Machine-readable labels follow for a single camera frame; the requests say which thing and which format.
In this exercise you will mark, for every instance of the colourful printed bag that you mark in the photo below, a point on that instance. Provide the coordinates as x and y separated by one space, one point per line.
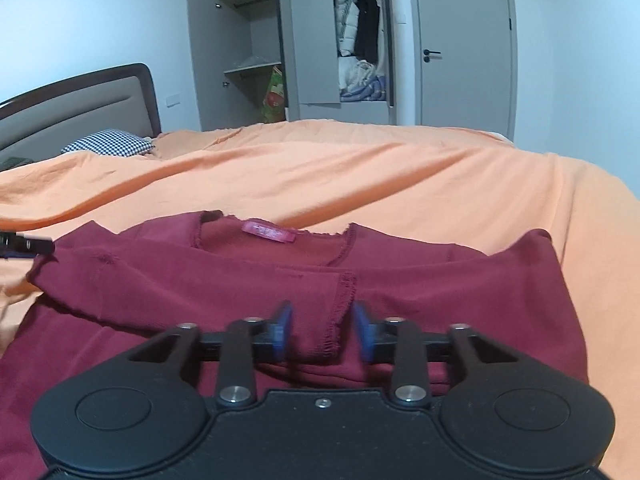
273 103

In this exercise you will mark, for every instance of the white puffer jacket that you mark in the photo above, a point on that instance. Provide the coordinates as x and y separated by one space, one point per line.
346 24

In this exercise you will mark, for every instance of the grey open wardrobe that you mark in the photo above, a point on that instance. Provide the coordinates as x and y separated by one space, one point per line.
235 44

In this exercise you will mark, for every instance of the white wall socket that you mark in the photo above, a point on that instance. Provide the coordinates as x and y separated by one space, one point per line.
172 100

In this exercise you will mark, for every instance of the dark red knit sweater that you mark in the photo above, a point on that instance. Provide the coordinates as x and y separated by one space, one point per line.
103 293

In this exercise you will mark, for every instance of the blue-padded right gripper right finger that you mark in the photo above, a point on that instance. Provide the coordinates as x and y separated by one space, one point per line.
400 343

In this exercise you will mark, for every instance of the blue striped blanket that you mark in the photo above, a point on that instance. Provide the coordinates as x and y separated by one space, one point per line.
373 90

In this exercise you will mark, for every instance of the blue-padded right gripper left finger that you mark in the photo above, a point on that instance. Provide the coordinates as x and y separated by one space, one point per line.
248 342

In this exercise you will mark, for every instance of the dark hanging clothes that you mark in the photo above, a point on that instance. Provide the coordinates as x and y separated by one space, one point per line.
366 42

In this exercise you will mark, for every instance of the orange bed cover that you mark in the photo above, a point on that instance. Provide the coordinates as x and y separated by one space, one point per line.
439 185

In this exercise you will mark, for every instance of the black door handle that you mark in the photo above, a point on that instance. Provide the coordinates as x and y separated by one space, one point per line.
429 55

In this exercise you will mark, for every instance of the brown beige padded headboard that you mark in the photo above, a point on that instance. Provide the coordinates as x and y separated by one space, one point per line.
36 125

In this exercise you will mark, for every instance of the blue checkered pillow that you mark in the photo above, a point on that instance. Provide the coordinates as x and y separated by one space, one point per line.
111 142

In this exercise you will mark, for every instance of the white folded clothes pile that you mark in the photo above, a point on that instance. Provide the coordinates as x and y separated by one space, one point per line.
354 73

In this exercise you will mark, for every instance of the grey room door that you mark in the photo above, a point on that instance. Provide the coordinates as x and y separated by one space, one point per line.
473 84

